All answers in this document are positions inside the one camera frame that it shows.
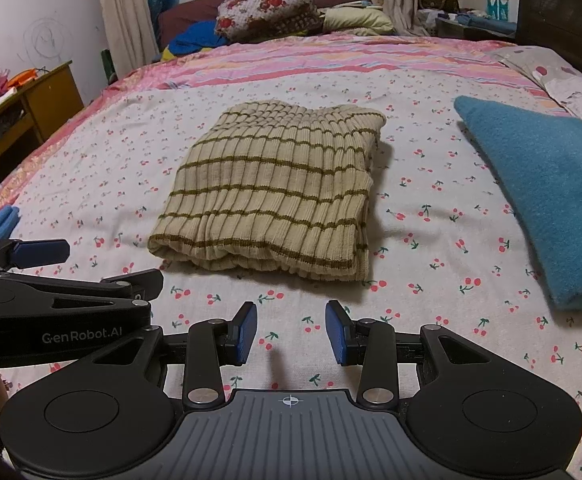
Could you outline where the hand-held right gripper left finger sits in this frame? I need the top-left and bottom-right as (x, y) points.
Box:
(91, 301), (258, 407)

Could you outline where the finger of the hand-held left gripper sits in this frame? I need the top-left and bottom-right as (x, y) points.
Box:
(0, 236), (71, 273)
(0, 269), (165, 310)

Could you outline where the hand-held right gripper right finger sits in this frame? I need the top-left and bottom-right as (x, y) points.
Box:
(325, 300), (492, 407)

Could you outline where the beige striped ribbed sweater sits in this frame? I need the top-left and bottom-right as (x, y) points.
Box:
(147, 101), (388, 282)

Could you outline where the white cherry print bedsheet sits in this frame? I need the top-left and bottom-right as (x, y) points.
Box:
(0, 72), (582, 461)

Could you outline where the wooden desk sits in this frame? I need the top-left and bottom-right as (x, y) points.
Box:
(0, 60), (85, 177)

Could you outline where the orange object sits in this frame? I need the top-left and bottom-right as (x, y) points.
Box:
(5, 69), (38, 89)

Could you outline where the dark green object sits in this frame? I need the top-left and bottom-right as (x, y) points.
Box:
(101, 49), (120, 86)

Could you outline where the teal fleece garment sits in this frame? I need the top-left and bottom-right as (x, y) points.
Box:
(453, 96), (582, 311)

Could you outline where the blue and yellow cloth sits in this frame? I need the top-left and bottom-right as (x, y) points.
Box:
(163, 20), (233, 57)

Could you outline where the pink striped blanket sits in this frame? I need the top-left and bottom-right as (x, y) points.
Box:
(0, 32), (572, 211)

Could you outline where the maroon bed cover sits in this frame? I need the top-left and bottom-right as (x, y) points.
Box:
(158, 0), (372, 51)

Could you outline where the brown checked knit cloth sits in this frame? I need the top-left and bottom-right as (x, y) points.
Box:
(270, 12), (325, 39)

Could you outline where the olive green pillow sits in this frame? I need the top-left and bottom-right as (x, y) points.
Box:
(321, 5), (394, 37)

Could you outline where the red floral pillow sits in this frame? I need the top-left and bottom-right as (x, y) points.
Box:
(215, 0), (315, 41)

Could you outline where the dark nightstand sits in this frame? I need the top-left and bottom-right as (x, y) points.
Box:
(436, 10), (518, 42)

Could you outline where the white dotted pillow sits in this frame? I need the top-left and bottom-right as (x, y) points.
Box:
(491, 46), (582, 141)

